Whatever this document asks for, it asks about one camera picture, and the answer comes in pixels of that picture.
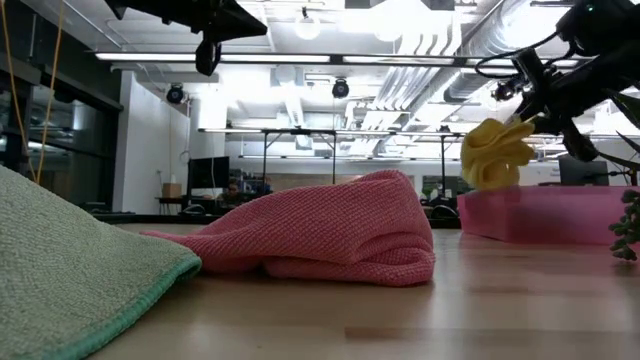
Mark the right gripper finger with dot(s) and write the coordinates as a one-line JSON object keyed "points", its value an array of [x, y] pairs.
{"points": [[552, 125], [537, 111]]}

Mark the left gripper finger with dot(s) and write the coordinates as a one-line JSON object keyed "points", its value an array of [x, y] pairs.
{"points": [[235, 29], [240, 14]]}

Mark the yellow microfiber towel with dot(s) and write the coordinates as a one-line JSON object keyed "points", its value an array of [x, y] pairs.
{"points": [[492, 155]]}

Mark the pink plastic bin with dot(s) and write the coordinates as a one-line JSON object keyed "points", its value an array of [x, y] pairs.
{"points": [[540, 215]]}

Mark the pink microfiber towel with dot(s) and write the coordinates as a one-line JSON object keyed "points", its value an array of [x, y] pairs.
{"points": [[325, 225]]}

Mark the green towel with white label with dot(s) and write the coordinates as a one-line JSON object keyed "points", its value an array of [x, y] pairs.
{"points": [[75, 280]]}

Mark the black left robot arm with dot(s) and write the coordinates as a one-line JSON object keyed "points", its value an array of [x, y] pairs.
{"points": [[160, 10]]}

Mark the black round ceiling fixture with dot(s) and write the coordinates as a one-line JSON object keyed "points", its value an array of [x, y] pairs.
{"points": [[340, 89], [175, 94]]}

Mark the black computer monitor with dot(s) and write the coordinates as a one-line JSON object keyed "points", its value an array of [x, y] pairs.
{"points": [[210, 172], [582, 172]]}

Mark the potted succulent plant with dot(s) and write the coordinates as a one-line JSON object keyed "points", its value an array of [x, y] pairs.
{"points": [[627, 230]]}

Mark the person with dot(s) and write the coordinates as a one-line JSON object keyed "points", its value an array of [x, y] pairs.
{"points": [[232, 190]]}

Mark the cardboard box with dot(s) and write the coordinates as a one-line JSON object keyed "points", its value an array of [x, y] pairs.
{"points": [[171, 190]]}

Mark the black ceiling camera rig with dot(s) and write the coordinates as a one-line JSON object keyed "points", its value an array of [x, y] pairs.
{"points": [[502, 92]]}

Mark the black workstation frame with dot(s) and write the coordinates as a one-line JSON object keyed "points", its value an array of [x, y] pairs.
{"points": [[443, 160], [300, 132]]}

